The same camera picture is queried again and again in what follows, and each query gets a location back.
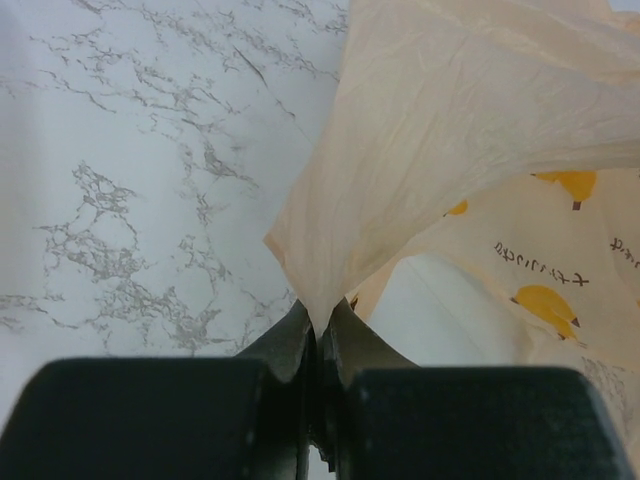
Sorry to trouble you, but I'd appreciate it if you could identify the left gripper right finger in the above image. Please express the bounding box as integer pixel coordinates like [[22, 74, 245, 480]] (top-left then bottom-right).
[[317, 302, 635, 479]]

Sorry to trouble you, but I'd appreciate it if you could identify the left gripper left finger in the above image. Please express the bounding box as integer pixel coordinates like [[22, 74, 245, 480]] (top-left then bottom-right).
[[1, 303, 314, 479]]

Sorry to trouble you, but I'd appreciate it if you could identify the peach banana-print plastic bag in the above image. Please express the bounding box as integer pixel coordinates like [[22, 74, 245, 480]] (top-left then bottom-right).
[[263, 0, 640, 401]]

